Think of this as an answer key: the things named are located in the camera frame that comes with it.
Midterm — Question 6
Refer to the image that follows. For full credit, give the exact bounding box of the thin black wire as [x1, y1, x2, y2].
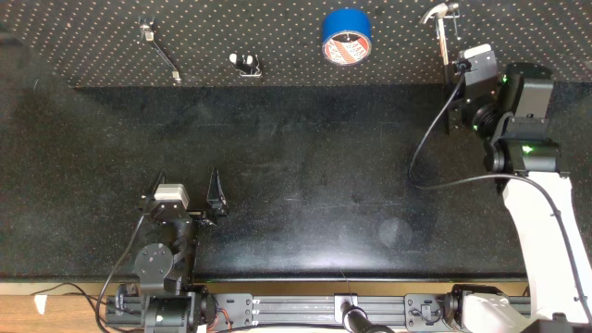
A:
[29, 282, 108, 327]

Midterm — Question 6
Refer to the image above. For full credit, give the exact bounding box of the black pole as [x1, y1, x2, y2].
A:
[340, 302, 397, 333]

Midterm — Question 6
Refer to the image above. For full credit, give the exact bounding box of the black cable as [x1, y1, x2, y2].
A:
[407, 67, 563, 219]
[93, 214, 147, 333]

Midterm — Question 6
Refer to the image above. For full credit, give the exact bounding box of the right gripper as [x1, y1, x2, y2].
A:
[444, 50, 501, 136]

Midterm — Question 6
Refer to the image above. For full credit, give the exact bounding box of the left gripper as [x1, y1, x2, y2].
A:
[138, 166, 230, 228]

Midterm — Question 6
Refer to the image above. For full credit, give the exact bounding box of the hammer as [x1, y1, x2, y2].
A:
[418, 1, 462, 67]

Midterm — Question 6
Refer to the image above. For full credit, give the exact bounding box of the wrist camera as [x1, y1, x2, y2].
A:
[153, 182, 191, 210]
[456, 43, 495, 62]

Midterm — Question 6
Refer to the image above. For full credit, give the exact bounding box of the mounting rail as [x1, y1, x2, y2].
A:
[105, 281, 533, 333]

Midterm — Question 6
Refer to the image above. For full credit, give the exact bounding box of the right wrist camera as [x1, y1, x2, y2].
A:
[456, 43, 495, 62]

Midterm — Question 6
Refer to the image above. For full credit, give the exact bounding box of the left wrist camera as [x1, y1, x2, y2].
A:
[153, 182, 191, 210]

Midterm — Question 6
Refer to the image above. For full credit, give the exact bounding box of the roll of blue tape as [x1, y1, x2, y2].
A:
[320, 6, 374, 68]

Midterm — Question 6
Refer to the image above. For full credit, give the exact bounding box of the black pegboard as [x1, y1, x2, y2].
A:
[0, 0, 592, 89]

